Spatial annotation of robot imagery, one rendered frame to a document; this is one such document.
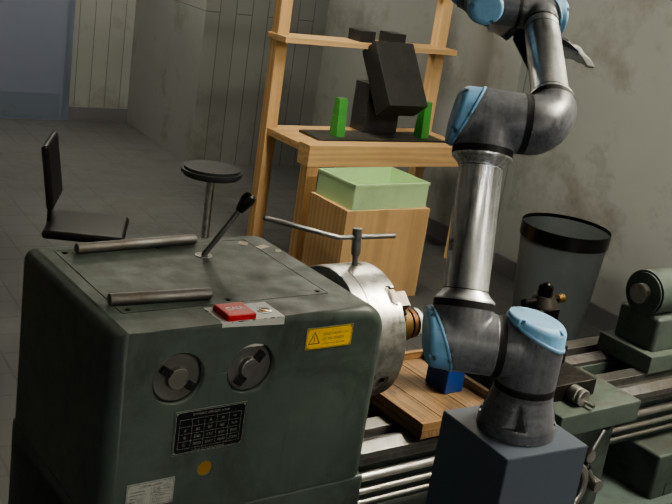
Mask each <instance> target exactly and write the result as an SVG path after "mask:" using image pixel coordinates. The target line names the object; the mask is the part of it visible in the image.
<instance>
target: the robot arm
mask: <svg viewBox="0 0 672 504"><path fill-rule="evenodd" d="M451 1H452V2H453V3H454V4H456V5H457V7H458V8H461V9H462V10H464V11H465V12H466V13H467V14H468V16H469V18H470V19H471V20H472V21H474V22H475V23H477V24H480V25H484V26H486V27H487V28H488V31H489V32H491V31H493V32H494V33H495V34H497V35H498V36H501V37H502V38H503V39H505V40H508V39H510V38H511V37H512V36H514V38H513V41H514V43H515V45H516V47H517V49H518V51H519V53H520V55H521V57H522V59H523V61H524V63H525V65H526V67H527V69H528V73H529V84H530V94H526V93H519V92H512V91H506V90H499V89H492V88H487V87H486V86H484V87H476V86H466V87H463V88H462V89H461V90H460V91H459V93H458V95H457V97H456V99H455V102H454V105H453V108H452V111H451V114H450V117H449V121H448V125H447V129H446V136H445V143H446V144H448V145H449V146H451V145H452V154H451V155H452V157H453V158H454V159H455V160H456V162H457V163H458V171H457V179H456V187H455V195H454V203H453V211H452V219H451V227H450V235H449V243H448V251H447V259H446V267H445V276H444V284H443V288H442V290H441V291H440V292H438V293H437V294H436V295H435V296H434V298H433V305H432V304H429V305H426V306H425V307H424V310H423V319H422V348H423V355H424V359H425V361H426V363H427V364H428V365H429V366H430V367H432V368H437V369H443V370H447V371H448V372H452V371H455V372H463V373H470V374H478V375H485V376H493V377H494V381H493V384H492V386H491V388H490V390H489V391H488V393H487V395H486V397H485V399H484V401H483V403H481V405H480V406H479V408H478V412H477V417H476V423H477V425H478V427H479V428H480V429H481V430H482V431H483V432H485V433H486V434H487V435H489V436H491V437H493V438H495V439H497V440H499V441H502V442H505V443H508V444H512V445H516V446H523V447H540V446H544V445H547V444H549V443H551V442H552V441H553V439H554V436H555V432H556V421H555V411H554V401H553V398H554V393H555V389H556V385H557V380H558V376H559V372H560V367H561V363H562V359H563V354H565V344H566V339H567V332H566V329H565V327H564V326H563V325H562V324H561V323H560V322H559V321H558V320H556V319H555V318H553V317H551V316H549V315H547V314H545V313H543V312H540V311H538V310H535V309H531V308H527V307H520V306H517V307H511V308H509V310H508V311H507V313H506V316H505V315H498V314H494V312H495V302H494V301H493V300H492V299H491V297H490V296H489V285H490V277H491V268H492V260H493V251H494V243H495V235H496V226H497V218H498V210H499V201H500V193H501V184H502V176H503V170H504V168H505V167H507V166H508V165H509V164H510V163H512V161H513V154H520V155H528V156H530V155H539V154H543V153H545V152H548V151H550V150H552V149H553V148H555V147H556V146H558V145H559V144H560V143H561V142H562V141H563V140H564V139H565V138H566V137H567V135H568V134H569V133H570V131H571V130H572V127H573V125H574V123H575V120H576V115H577V104H576V98H575V94H574V93H573V91H572V90H571V89H570V88H569V86H568V79H567V73H566V66H565V59H573V60H574V61H576V63H581V64H583V65H584V66H585V67H587V68H594V64H593V62H592V61H591V59H590V58H589V57H588V56H587V55H586V54H585V53H584V52H583V50H582V48H581V47H580V46H578V45H575V44H574V45H573V44H572V43H571V42H570V41H569V40H568V39H566V38H564V37H562V36H561V33H562V32H563V31H564V30H565V28H566V25H567V22H568V17H569V4H568V2H567V1H566V0H451ZM564 58H565V59H564Z"/></svg>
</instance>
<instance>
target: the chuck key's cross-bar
mask: <svg viewBox="0 0 672 504"><path fill-rule="evenodd" d="M263 220H264V221H268V222H271V223H275V224H279V225H283V226H287V227H290V228H294V229H298V230H302V231H306V232H309V233H313V234H317V235H321V236H325V237H328V238H332V239H336V240H354V239H355V236H354V235H338V234H334V233H330V232H327V231H323V230H319V229H315V228H312V227H308V226H304V225H300V224H297V223H293V222H289V221H285V220H282V219H278V218H274V217H270V216H267V215H264V216H263ZM395 237H396V234H395V233H385V234H362V240H363V239H391V238H395Z"/></svg>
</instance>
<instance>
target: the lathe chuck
mask: <svg viewBox="0 0 672 504"><path fill-rule="evenodd" d="M350 263H352V262H345V263H332V264H335V265H338V266H340V267H342V268H344V269H345V270H347V271H348V272H349V273H350V274H351V275H352V276H353V277H354V278H355V279H356V281H357V282H358V283H359V285H360V287H361V288H362V290H363V292H364V294H365V296H366V299H367V301H368V303H369V304H370V305H372V306H373V307H374V308H375V309H376V310H377V311H378V312H379V314H380V316H381V320H382V333H381V339H380V345H379V351H378V357H377V362H376V368H375V374H374V380H373V386H372V392H371V396H372V395H377V394H380V393H382V392H384V391H386V390H387V389H388V388H389V387H390V386H391V385H392V384H393V383H394V381H395V380H396V378H397V376H398V375H399V372H400V370H401V367H402V364H403V361H404V356H405V350H406V323H405V317H404V312H403V308H402V305H401V303H397V304H396V306H393V303H392V304H390V301H389V298H388V296H387V294H386V292H385V289H386V287H389V289H394V286H393V285H392V283H391V282H390V280H389V279H388V277H387V276H386V275H385V274H384V273H383V272H382V271H381V270H380V269H379V268H377V267H376V266H374V265H372V264H370V263H367V262H362V261H358V264H360V265H362V266H360V267H356V266H351V265H348V264H350ZM385 375H386V376H388V378H387V380H386V381H385V382H384V383H383V384H381V385H375V382H376V381H377V380H378V379H379V378H380V377H382V376H385Z"/></svg>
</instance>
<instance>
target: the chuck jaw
mask: <svg viewBox="0 0 672 504"><path fill-rule="evenodd" d="M385 292H386V294H387V296H388V298H389V301H390V304H392V303H393V306H396V304H397V303H401V305H402V308H403V312H404V317H405V321H406V320H407V317H406V315H407V312H406V309H407V308H408V307H409V306H410V303H409V300H408V298H407V296H406V293H405V291H397V292H395V291H394V289H389V287H386V289H385Z"/></svg>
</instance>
